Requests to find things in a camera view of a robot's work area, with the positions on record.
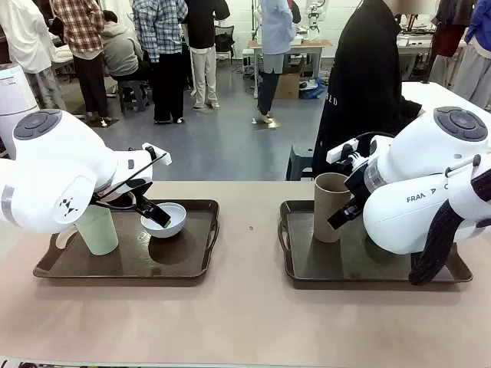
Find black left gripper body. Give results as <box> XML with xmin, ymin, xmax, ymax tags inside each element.
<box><xmin>93</xmin><ymin>178</ymin><xmax>155</xmax><ymax>211</ymax></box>

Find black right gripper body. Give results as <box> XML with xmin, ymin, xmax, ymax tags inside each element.
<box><xmin>343</xmin><ymin>167</ymin><xmax>373</xmax><ymax>209</ymax></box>

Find white bowl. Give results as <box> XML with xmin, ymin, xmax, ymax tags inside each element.
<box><xmin>140</xmin><ymin>202</ymin><xmax>188</xmax><ymax>240</ymax></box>

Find brown tall cup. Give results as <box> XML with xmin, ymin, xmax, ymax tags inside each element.
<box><xmin>313</xmin><ymin>172</ymin><xmax>354</xmax><ymax>244</ymax></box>

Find pale green tall cup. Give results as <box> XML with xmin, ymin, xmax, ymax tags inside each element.
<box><xmin>74</xmin><ymin>198</ymin><xmax>120</xmax><ymax>257</ymax></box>

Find dark brown tray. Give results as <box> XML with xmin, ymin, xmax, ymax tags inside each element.
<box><xmin>32</xmin><ymin>199</ymin><xmax>221</xmax><ymax>289</ymax></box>
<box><xmin>277</xmin><ymin>199</ymin><xmax>474</xmax><ymax>291</ymax></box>

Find grey plastic stool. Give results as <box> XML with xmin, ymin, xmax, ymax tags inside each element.
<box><xmin>285</xmin><ymin>143</ymin><xmax>320</xmax><ymax>182</ymax></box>

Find grey step stool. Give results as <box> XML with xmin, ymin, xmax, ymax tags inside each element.
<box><xmin>116</xmin><ymin>79</ymin><xmax>151</xmax><ymax>113</ymax></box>

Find person in black shirt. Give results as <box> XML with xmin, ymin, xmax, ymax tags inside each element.
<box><xmin>311</xmin><ymin>0</ymin><xmax>423</xmax><ymax>182</ymax></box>

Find white table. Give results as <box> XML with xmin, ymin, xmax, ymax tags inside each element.
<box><xmin>400</xmin><ymin>80</ymin><xmax>491</xmax><ymax>118</ymax></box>

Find cardboard box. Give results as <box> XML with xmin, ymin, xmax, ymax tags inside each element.
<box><xmin>273</xmin><ymin>71</ymin><xmax>302</xmax><ymax>101</ymax></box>

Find seated person in grey hoodie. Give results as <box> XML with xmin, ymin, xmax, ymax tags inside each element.
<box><xmin>100</xmin><ymin>10</ymin><xmax>150</xmax><ymax>82</ymax></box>

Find wooden top table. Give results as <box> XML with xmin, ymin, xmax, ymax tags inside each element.
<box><xmin>246</xmin><ymin>38</ymin><xmax>333</xmax><ymax>97</ymax></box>

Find person in blue plaid shirt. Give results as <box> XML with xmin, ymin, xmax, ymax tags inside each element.
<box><xmin>131</xmin><ymin>0</ymin><xmax>189</xmax><ymax>125</ymax></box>

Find grey work table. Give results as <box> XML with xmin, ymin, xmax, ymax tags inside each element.
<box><xmin>396</xmin><ymin>21</ymin><xmax>438</xmax><ymax>72</ymax></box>

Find person in red plaid shirt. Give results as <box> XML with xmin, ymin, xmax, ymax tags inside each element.
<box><xmin>51</xmin><ymin>0</ymin><xmax>113</xmax><ymax>128</ymax></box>

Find person in black tee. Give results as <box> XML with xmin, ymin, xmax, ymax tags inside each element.
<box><xmin>183</xmin><ymin>0</ymin><xmax>232</xmax><ymax>111</ymax></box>

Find person in light blue shirt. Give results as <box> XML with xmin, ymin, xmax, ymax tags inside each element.
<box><xmin>255</xmin><ymin>0</ymin><xmax>297</xmax><ymax>124</ymax></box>

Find black office chair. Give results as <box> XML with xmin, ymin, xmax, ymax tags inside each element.
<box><xmin>214</xmin><ymin>24</ymin><xmax>236</xmax><ymax>61</ymax></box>

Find person in maroon clothes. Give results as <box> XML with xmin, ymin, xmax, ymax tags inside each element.
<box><xmin>427</xmin><ymin>0</ymin><xmax>477</xmax><ymax>80</ymax></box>

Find person in white shirt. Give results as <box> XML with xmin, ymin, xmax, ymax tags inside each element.
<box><xmin>0</xmin><ymin>0</ymin><xmax>69</xmax><ymax>113</ymax></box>

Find person in blue jacket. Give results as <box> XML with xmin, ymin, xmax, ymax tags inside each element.
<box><xmin>451</xmin><ymin>0</ymin><xmax>491</xmax><ymax>110</ymax></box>

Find thin black camera cable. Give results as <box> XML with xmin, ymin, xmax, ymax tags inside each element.
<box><xmin>91</xmin><ymin>152</ymin><xmax>169</xmax><ymax>211</ymax></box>

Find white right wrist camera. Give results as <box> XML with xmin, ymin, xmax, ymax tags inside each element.
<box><xmin>326</xmin><ymin>138</ymin><xmax>360</xmax><ymax>164</ymax></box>

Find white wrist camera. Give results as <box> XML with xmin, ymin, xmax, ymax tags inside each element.
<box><xmin>141</xmin><ymin>143</ymin><xmax>172</xmax><ymax>167</ymax></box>
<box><xmin>326</xmin><ymin>138</ymin><xmax>360</xmax><ymax>164</ymax></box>

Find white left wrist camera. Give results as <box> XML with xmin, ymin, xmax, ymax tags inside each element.
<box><xmin>141</xmin><ymin>143</ymin><xmax>172</xmax><ymax>167</ymax></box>

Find black right arm cable sleeve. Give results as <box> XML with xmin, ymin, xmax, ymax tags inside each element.
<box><xmin>407</xmin><ymin>154</ymin><xmax>491</xmax><ymax>287</ymax></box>

